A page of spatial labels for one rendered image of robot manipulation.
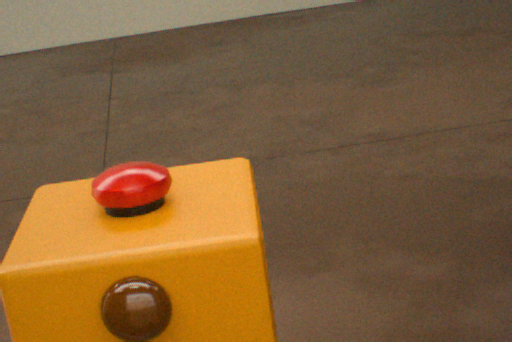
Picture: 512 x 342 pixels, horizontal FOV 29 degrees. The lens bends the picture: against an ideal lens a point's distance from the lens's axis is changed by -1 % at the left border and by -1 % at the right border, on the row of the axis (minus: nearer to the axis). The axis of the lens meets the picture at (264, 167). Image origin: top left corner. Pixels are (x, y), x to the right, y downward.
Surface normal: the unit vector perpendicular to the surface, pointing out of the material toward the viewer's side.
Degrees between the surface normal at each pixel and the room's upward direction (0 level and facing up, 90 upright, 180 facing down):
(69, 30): 90
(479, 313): 0
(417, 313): 0
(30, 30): 90
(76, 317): 90
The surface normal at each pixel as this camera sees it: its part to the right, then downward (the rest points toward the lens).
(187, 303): 0.06, 0.31
